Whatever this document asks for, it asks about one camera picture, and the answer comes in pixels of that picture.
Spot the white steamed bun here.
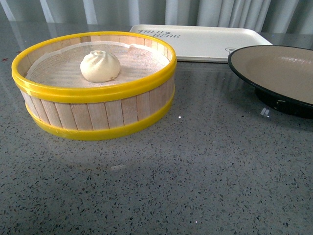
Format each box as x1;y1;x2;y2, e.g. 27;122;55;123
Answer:
80;50;121;83

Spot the beige plate with black rim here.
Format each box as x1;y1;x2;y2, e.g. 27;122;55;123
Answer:
228;45;313;119

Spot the cream rectangular serving tray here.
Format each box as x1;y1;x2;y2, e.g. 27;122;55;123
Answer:
131;24;271;63

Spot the yellow-rimmed wooden steamer basket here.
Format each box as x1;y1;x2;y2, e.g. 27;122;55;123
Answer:
12;31;177;141

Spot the white gauze steamer liner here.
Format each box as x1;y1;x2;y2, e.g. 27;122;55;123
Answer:
26;41;170;88

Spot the grey pleated curtain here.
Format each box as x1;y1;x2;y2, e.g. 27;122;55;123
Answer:
0;0;313;34

